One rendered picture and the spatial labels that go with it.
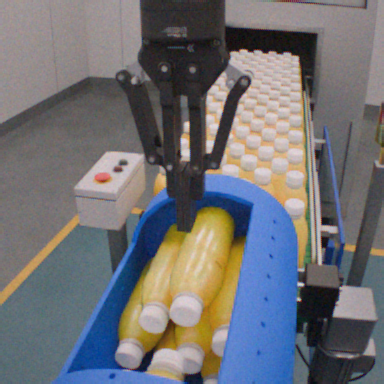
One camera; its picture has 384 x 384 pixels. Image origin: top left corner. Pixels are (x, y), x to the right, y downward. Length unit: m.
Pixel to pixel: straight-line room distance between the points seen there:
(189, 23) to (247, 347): 0.32
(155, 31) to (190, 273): 0.32
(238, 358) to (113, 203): 0.59
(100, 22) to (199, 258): 5.04
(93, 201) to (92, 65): 4.77
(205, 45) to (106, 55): 5.19
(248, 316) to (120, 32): 5.05
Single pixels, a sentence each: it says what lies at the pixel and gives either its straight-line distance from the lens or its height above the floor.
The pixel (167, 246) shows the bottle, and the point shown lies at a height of 1.14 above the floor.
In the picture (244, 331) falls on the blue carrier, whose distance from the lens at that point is 0.48.
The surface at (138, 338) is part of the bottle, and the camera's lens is 0.67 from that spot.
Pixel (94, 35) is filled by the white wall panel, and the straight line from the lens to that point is 5.60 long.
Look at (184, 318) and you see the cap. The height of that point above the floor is 1.16.
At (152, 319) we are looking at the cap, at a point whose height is 1.12.
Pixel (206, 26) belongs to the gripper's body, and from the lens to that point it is 0.37.
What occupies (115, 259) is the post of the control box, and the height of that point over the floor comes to 0.85.
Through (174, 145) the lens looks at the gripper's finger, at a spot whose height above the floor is 1.39.
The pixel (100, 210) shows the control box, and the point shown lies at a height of 1.05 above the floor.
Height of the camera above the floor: 1.56
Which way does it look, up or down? 28 degrees down
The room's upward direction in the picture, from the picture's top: straight up
